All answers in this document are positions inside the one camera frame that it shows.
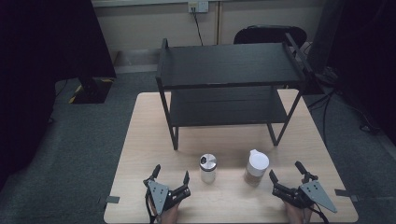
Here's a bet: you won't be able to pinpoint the black two-tier shelf rack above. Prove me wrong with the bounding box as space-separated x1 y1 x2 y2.
155 32 314 151

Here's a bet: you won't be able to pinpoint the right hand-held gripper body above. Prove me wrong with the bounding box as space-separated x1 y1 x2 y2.
271 179 338 215

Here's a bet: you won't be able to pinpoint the black power cable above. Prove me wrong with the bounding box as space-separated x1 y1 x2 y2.
191 7 205 47

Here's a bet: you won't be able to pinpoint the left hand-held gripper cable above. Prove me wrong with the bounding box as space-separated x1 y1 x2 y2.
144 189 157 224

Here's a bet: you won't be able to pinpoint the person's right hand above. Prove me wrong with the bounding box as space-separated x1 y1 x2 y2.
283 200 314 224

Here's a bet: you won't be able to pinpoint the dark curtain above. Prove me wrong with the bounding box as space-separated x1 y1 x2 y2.
307 0 396 147

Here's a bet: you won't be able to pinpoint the white wall socket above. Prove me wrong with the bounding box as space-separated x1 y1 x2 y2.
187 0 209 14

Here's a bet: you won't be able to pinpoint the black curtain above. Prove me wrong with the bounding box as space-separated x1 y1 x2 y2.
0 0 117 190

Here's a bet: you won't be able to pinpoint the black floor cables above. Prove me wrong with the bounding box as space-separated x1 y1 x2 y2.
306 88 381 144

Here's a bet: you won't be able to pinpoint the black stand base yellow stripes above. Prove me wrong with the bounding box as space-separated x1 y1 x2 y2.
68 77 115 105

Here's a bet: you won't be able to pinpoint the black chair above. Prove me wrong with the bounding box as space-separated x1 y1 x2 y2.
233 24 308 49

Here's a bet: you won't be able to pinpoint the hand-held gripper cable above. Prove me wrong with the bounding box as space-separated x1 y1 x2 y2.
311 204 331 224
144 189 157 224

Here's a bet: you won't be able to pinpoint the grey tape piece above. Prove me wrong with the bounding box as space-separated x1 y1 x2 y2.
334 189 360 203
98 195 120 204

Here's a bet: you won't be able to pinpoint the person's left hand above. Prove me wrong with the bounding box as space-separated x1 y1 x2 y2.
160 202 181 224

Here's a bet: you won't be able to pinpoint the glass jar with silver lid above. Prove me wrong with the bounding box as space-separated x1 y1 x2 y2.
199 153 218 185

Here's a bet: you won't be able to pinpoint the right hand-held gripper cable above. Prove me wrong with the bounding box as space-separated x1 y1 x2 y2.
311 204 331 224

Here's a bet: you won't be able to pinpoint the glass jar with white lid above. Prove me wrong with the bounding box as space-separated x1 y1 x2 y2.
243 148 271 188

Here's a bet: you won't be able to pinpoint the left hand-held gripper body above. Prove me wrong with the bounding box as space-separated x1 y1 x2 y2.
143 178 191 217

